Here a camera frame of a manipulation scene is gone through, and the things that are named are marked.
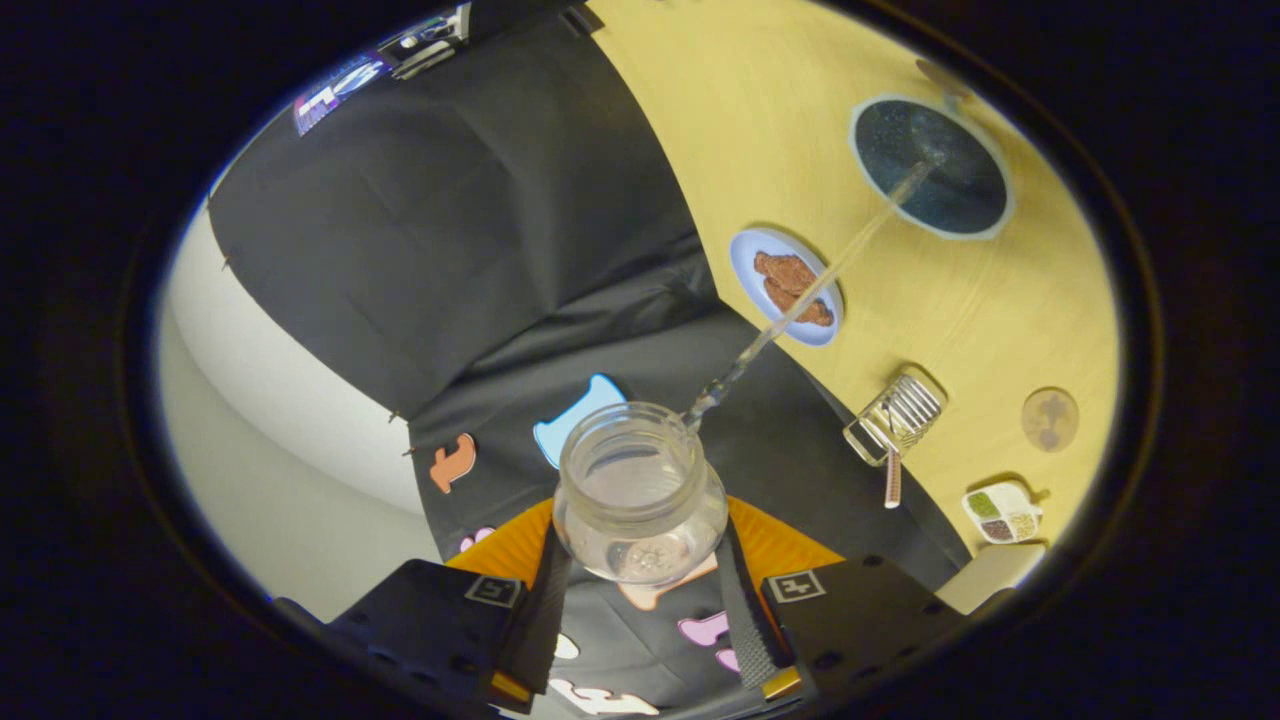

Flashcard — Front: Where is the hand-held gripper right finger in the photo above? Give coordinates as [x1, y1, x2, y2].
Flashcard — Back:
[715, 495, 969, 701]

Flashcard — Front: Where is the ribbed clear glass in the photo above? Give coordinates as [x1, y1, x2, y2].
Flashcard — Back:
[842, 372, 949, 468]

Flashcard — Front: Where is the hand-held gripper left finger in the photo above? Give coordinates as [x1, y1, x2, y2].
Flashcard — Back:
[325, 497, 576, 713]

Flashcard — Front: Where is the purple lit screen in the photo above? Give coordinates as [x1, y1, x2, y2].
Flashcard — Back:
[292, 55, 396, 138]

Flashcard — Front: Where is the clear plastic juice bottle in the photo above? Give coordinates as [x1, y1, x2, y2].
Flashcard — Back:
[552, 402, 729, 586]

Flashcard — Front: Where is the black and white equipment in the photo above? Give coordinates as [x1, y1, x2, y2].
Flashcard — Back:
[378, 3, 473, 81]

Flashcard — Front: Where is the round brown coaster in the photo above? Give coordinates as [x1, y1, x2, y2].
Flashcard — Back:
[1021, 387, 1081, 453]

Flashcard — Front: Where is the wooden table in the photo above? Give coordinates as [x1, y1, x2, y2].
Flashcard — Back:
[585, 0, 1121, 616]

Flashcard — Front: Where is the black backdrop cloth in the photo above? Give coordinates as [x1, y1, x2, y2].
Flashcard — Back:
[207, 10, 971, 716]

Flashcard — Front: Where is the white divided spice dish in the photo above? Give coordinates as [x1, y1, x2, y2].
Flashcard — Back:
[962, 480, 1045, 545]

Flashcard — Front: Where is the light blue plate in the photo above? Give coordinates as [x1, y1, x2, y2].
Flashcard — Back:
[728, 227, 846, 348]

